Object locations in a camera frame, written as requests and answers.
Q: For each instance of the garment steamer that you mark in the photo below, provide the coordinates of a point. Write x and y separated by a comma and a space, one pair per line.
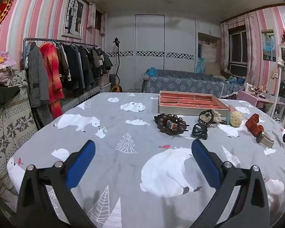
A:
117, 71

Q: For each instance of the orange lined jewelry tray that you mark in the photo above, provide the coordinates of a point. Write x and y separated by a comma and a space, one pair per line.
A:
190, 101

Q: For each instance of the pile of clothes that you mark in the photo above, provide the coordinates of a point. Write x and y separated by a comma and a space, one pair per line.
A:
4, 83

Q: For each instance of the framed wedding photo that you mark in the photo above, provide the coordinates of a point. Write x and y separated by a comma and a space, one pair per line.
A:
73, 15

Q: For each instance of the cream scrunchie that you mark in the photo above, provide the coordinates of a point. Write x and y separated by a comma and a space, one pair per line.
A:
218, 116

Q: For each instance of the orange scrunchie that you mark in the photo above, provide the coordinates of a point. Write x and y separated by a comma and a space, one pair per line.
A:
253, 124

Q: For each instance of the white wardrobe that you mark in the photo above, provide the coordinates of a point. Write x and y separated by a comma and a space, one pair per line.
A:
156, 52

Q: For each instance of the grey polar bear blanket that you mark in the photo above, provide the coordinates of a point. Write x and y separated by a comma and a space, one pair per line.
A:
121, 128

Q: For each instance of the window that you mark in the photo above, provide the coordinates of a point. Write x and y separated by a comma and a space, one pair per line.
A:
237, 49

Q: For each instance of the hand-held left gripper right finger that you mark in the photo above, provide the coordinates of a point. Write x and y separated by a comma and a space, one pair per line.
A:
205, 163

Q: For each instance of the metal clothes rack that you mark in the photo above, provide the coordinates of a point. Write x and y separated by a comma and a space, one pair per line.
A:
61, 41

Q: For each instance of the cream headband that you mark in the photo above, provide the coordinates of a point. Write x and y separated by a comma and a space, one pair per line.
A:
267, 143

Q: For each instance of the wall poster of couple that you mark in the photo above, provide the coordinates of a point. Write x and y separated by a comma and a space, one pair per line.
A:
268, 46

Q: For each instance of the floral patterned cloth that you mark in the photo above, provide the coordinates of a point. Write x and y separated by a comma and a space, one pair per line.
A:
9, 128

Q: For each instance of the pink desk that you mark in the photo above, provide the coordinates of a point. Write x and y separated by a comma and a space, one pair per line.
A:
249, 97

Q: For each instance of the pink floral curtain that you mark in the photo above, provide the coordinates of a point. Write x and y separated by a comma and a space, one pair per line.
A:
251, 49
224, 47

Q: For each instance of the yellow pineapple hair clip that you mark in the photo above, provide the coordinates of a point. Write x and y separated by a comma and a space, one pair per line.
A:
235, 118

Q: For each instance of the blue hanging cloth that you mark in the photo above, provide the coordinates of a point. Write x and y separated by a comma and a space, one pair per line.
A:
201, 59

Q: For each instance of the bed with blue cover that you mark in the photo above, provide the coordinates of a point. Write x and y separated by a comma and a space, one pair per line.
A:
187, 83

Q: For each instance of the row of hanging clothes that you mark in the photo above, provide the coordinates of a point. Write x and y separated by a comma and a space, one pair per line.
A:
71, 64

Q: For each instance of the blue plush toys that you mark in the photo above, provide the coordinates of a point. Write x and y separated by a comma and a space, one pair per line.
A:
235, 79

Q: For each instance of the black hair claw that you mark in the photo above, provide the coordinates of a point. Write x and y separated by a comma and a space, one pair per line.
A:
199, 130

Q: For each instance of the white storage boxes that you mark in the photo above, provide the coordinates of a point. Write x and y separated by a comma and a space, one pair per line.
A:
104, 79

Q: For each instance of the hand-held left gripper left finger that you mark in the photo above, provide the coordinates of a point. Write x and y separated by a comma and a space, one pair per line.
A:
82, 163

